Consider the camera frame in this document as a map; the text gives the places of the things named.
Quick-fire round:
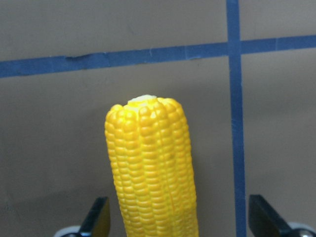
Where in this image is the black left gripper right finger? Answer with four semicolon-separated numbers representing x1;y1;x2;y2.
248;195;293;237

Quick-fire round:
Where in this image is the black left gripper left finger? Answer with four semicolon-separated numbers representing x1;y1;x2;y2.
79;197;110;237

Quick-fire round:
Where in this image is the yellow corn cob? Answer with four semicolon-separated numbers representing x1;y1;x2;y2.
104;95;199;237

